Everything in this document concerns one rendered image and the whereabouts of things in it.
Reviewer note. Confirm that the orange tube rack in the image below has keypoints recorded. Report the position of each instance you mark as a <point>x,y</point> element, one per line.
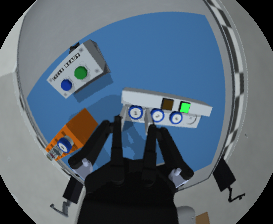
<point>79,129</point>

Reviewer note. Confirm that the blue bench mat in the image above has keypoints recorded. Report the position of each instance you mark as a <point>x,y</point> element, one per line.
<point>170,52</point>

